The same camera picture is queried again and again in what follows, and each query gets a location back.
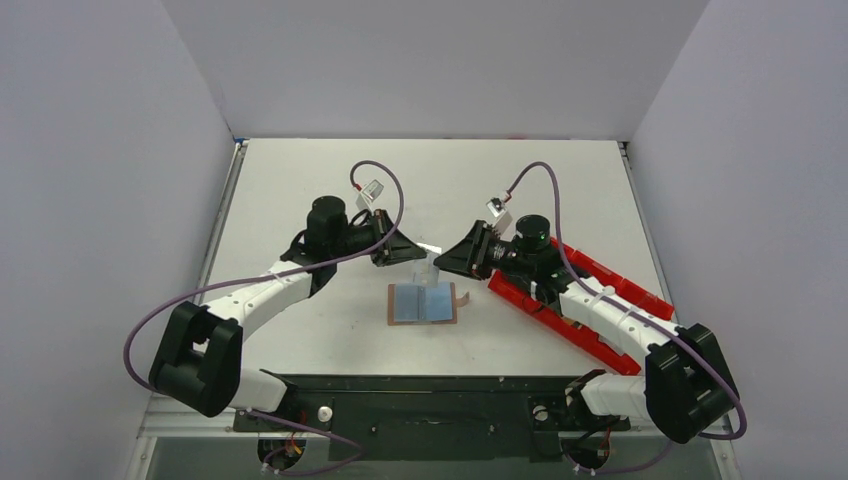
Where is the brown leather card holder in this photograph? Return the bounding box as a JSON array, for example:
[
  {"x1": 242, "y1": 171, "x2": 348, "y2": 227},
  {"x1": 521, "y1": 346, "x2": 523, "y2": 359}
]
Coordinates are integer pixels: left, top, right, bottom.
[{"x1": 387, "y1": 283, "x2": 470, "y2": 326}]

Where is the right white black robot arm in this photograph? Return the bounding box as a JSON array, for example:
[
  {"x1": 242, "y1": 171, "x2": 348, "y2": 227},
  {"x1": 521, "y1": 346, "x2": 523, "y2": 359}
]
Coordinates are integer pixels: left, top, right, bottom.
[{"x1": 435, "y1": 214, "x2": 740, "y2": 444}]

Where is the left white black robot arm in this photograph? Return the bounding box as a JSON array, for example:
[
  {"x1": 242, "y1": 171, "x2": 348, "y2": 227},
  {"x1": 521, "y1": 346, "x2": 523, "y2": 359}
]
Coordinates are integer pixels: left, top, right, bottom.
[{"x1": 148, "y1": 196, "x2": 427, "y2": 417}]

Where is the red plastic compartment tray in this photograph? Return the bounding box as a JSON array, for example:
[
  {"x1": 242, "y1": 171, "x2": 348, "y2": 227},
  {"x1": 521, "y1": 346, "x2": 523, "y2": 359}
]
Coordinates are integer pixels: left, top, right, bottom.
[{"x1": 488, "y1": 238, "x2": 674, "y2": 376}]

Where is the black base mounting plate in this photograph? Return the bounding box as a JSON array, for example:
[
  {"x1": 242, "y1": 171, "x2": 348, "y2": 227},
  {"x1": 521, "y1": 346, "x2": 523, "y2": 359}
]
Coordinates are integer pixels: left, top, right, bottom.
[{"x1": 233, "y1": 374, "x2": 630, "y2": 462}]

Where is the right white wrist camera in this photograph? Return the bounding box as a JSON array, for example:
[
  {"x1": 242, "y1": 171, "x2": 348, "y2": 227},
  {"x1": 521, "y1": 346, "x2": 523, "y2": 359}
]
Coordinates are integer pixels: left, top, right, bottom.
[{"x1": 486, "y1": 197, "x2": 512, "y2": 237}]

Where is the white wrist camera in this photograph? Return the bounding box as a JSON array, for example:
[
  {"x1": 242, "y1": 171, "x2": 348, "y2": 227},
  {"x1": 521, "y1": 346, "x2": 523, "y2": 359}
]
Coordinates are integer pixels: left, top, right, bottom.
[
  {"x1": 486, "y1": 197, "x2": 512, "y2": 237},
  {"x1": 355, "y1": 179, "x2": 384, "y2": 211}
]

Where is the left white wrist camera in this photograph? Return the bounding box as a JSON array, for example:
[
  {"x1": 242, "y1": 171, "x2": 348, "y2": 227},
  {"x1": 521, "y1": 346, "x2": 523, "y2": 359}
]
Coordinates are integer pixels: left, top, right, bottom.
[{"x1": 355, "y1": 179, "x2": 384, "y2": 211}]

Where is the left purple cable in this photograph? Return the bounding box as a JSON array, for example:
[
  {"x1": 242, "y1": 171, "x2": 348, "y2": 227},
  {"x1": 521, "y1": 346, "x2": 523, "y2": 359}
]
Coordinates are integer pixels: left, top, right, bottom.
[{"x1": 123, "y1": 159, "x2": 407, "y2": 478}]

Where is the aluminium frame rail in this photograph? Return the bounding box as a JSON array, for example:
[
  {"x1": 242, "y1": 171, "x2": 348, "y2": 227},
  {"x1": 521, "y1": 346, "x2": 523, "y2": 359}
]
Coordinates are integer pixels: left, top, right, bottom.
[{"x1": 135, "y1": 390, "x2": 737, "y2": 440}]

